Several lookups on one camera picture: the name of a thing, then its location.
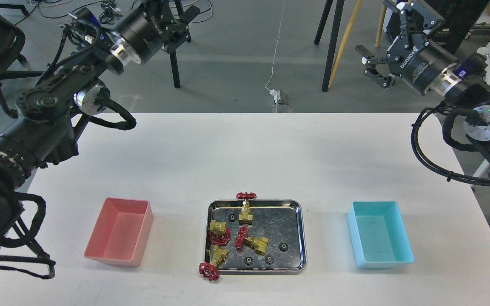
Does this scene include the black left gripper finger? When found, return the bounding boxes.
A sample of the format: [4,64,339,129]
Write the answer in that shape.
[160,17,191,54]

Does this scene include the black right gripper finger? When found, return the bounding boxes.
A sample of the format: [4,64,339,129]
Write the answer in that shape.
[383,0,444,42]
[354,45,396,88]

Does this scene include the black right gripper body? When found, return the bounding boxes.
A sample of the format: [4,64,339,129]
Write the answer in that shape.
[387,34,459,96]

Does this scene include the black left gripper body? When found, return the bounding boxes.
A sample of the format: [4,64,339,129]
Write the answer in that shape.
[110,0,174,65]

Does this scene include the black gear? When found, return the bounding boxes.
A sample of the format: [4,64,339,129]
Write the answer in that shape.
[228,213,237,222]
[279,242,288,252]
[265,254,275,265]
[244,256,254,266]

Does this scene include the brass valve red handle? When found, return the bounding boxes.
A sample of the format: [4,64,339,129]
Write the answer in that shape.
[236,192,257,225]
[199,245,229,281]
[234,226,270,256]
[208,219,231,246]

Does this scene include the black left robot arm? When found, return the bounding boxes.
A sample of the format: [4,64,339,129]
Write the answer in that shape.
[0,0,200,279]

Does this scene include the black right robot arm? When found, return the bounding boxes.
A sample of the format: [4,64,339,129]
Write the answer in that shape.
[355,0,490,186]

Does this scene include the blue plastic box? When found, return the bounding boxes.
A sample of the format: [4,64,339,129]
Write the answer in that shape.
[347,201,415,269]

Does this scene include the pink plastic box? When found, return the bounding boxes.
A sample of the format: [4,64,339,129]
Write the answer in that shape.
[84,198,154,267]

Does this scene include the black and wood easel legs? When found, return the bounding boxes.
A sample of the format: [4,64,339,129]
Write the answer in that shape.
[314,0,388,92]

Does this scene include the metal tray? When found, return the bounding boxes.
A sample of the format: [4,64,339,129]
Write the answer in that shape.
[204,199,307,275]

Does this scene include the black floor cables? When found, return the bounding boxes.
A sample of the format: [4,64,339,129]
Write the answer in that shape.
[24,0,214,26]

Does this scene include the white power adapter with cable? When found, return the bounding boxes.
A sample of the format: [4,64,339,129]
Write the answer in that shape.
[264,0,287,113]

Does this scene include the brass valve top red handle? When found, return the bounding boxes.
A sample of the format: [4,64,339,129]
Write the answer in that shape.
[236,192,257,225]

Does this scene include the brass valve bottom red handle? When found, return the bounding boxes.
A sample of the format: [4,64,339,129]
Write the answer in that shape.
[199,245,229,281]

